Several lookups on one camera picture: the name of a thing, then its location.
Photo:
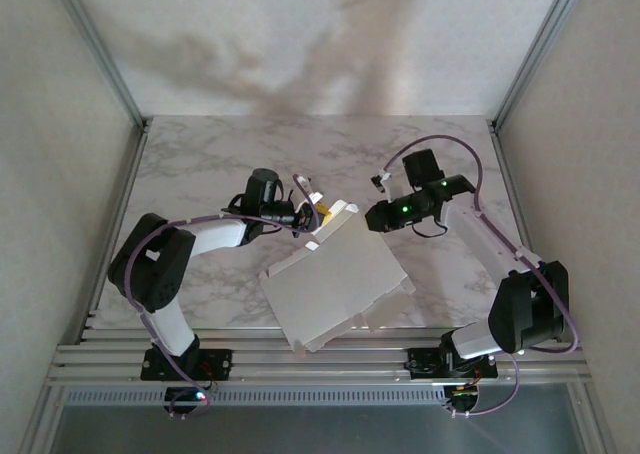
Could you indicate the grey metal sheet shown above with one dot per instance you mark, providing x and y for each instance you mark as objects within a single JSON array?
[{"x": 320, "y": 431}]

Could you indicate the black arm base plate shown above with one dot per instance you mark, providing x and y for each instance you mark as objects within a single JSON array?
[
  {"x": 425, "y": 364},
  {"x": 220, "y": 364}
]

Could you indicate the aluminium front frame rail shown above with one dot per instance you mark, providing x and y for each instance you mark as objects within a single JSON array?
[{"x": 350, "y": 366}]

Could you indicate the pink white paper box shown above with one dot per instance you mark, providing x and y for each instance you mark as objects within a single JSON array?
[{"x": 340, "y": 284}]

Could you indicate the aluminium side rail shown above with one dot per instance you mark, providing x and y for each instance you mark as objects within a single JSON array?
[
  {"x": 510, "y": 174},
  {"x": 131, "y": 174}
]

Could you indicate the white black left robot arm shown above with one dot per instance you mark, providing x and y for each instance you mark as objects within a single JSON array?
[{"x": 170, "y": 324}]

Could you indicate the small control board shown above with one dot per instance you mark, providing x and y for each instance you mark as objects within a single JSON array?
[
  {"x": 187, "y": 396},
  {"x": 462, "y": 396}
]

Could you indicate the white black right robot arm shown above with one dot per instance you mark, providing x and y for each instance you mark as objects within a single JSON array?
[{"x": 520, "y": 314}]

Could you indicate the aluminium frame leg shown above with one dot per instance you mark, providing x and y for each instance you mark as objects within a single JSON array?
[
  {"x": 45, "y": 419},
  {"x": 592, "y": 419}
]

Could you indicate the aluminium frame post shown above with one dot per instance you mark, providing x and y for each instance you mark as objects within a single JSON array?
[
  {"x": 541, "y": 49},
  {"x": 100, "y": 49}
]

